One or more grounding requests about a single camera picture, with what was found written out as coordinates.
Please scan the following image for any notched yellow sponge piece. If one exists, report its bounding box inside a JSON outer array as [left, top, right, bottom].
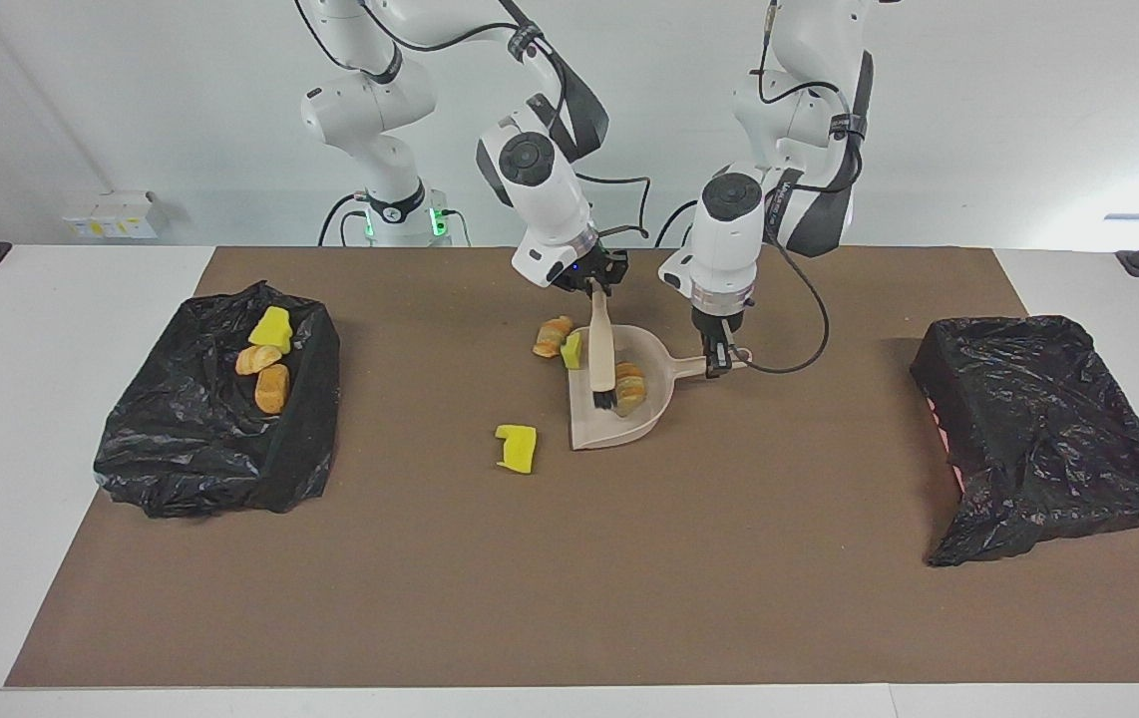
[[495, 424, 539, 475]]

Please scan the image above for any beige brush with black bristles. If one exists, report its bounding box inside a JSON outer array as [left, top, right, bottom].
[[586, 279, 620, 413]]

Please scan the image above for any white wall socket box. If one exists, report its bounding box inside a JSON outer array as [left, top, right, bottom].
[[63, 190, 173, 241]]

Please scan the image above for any yellow sponge with green side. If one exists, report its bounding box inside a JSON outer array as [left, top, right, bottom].
[[248, 305, 293, 355]]

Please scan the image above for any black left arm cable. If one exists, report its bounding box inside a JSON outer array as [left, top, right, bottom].
[[741, 0, 872, 377]]

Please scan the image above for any brown table mat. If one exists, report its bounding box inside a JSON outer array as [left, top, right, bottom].
[[4, 244, 1139, 689]]

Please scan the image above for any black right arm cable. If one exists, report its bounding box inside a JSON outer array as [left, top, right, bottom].
[[295, 0, 652, 242]]

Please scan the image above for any brown oval bread roll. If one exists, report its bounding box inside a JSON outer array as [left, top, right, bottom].
[[254, 363, 291, 416]]

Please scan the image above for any beige plastic dustpan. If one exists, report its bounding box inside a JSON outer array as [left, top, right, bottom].
[[569, 324, 754, 452]]

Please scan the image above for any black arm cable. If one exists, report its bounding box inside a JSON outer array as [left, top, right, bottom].
[[295, 0, 652, 242], [741, 0, 872, 377]]

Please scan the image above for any black bag lined pink bin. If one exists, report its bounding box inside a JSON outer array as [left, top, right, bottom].
[[909, 315, 1139, 567]]

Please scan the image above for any small croissant toy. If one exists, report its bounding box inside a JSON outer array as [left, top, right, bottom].
[[234, 344, 284, 377], [533, 315, 575, 359], [613, 361, 648, 413]]

